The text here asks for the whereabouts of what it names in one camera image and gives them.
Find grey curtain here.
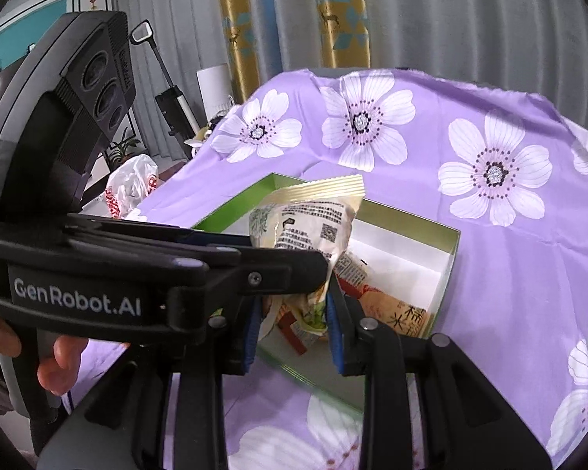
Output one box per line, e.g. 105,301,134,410
113,0,588,157

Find green potted plant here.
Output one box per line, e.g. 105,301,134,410
104,128,141,168

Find purple floral cloth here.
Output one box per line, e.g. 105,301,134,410
61,67,588,470

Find gold patterned curtain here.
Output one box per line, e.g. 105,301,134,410
216,0,264,105
310,0,374,70

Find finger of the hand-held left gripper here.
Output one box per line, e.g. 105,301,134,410
80,214,252,262
168,249,330,331

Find person's left hand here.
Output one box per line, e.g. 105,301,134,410
0,308,89,396

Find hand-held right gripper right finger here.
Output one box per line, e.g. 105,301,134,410
325,279,554,470

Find cream snack packet black text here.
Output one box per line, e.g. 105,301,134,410
247,175,366,348

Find small yellow white object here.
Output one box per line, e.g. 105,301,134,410
185,126,215,148

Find white board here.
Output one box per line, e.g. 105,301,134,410
196,66,237,119

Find white red plastic bag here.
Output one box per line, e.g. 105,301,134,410
104,153,160,219

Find brown patterned snack packet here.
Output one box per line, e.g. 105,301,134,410
360,291,434,340

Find green cardboard box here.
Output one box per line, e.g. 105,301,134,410
191,172,460,412

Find white red snack packet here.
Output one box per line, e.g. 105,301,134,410
333,252,376,300

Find black upright vacuum cleaner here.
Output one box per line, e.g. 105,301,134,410
127,20,200,139

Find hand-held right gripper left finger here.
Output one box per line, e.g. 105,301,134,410
71,296,263,470

